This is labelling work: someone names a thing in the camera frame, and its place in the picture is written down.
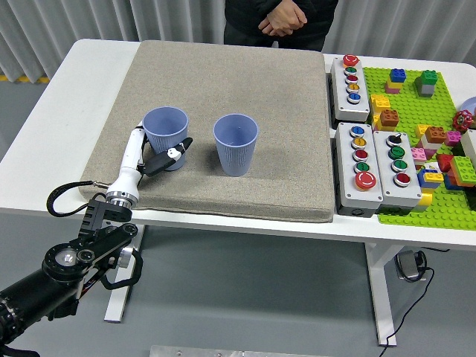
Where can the white toy brick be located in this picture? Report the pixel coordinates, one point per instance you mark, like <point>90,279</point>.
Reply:
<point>428,145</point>

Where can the magenta toy brick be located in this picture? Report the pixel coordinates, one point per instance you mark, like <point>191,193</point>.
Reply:
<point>453,138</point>

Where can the white box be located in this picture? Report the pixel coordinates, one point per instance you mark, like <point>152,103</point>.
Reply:
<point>470,147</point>

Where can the grey five-button control box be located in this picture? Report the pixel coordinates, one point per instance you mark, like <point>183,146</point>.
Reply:
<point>353,193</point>
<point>347,108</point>

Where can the green studded baseplate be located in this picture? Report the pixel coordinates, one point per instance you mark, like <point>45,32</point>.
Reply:
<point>413,108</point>

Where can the yellow black floor tape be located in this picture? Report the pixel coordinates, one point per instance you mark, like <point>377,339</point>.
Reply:
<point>26,79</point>

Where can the person's right hand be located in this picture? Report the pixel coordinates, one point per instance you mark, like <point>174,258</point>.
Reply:
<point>271,28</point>

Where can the blue toy brick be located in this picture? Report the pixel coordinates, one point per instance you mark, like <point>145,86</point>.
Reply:
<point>423,182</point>
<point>398,75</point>

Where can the blue ribbed plastic cup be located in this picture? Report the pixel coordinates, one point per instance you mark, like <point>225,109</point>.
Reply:
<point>163,122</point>
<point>238,156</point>

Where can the large green toy brick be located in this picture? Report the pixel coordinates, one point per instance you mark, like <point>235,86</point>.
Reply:
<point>464,169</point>

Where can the pale purple plate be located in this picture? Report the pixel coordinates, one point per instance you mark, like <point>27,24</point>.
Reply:
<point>469,106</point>

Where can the person's left hand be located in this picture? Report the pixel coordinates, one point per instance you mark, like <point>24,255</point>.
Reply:
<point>292,16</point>

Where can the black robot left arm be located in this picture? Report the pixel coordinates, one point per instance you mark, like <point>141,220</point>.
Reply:
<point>108,215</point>

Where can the grey toy brick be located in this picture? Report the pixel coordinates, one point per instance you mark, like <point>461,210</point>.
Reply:
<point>425,90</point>

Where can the red valve wheel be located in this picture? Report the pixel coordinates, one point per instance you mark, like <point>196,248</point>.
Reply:
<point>462,121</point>

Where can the grey four-button control box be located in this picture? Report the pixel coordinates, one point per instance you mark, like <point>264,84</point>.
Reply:
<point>409,193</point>

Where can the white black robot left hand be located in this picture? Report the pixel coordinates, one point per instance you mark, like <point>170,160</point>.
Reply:
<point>128,175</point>

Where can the red toy brick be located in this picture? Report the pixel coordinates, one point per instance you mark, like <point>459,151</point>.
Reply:
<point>444,161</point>

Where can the white pleated curtain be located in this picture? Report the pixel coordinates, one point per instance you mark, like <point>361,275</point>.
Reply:
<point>74,18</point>

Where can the orange toy brick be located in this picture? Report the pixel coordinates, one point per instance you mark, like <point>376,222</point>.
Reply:
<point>389,118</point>
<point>435,134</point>

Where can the white table leg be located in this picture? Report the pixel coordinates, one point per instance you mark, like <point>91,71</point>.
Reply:
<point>383,297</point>
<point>117,305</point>

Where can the person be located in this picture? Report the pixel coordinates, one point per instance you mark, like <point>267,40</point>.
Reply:
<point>241,18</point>

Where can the grey power adapter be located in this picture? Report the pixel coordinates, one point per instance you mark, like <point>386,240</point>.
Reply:
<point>409,266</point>

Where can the grey-brown fabric mat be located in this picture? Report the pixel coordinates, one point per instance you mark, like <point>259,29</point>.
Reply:
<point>260,74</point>

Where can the yellow toy brick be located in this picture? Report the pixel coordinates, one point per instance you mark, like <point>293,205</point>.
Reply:
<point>379,103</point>
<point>421,131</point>
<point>425,199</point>
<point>393,85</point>
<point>433,177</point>
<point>376,122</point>

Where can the pink toy brick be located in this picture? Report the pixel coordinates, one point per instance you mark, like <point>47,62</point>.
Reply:
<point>418,153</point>
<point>391,90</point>

